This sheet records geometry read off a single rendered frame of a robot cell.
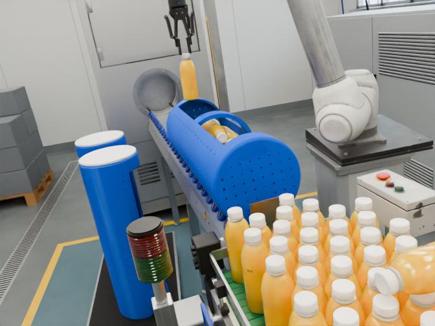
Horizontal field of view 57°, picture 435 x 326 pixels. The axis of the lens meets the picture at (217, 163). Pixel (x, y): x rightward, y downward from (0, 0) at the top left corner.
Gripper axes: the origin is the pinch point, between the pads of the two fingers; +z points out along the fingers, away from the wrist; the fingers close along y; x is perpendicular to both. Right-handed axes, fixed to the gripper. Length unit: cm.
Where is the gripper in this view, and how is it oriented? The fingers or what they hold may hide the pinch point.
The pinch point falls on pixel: (184, 46)
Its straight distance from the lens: 184.2
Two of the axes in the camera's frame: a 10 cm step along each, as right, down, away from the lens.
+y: -9.5, 2.2, -2.2
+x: 2.7, 2.7, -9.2
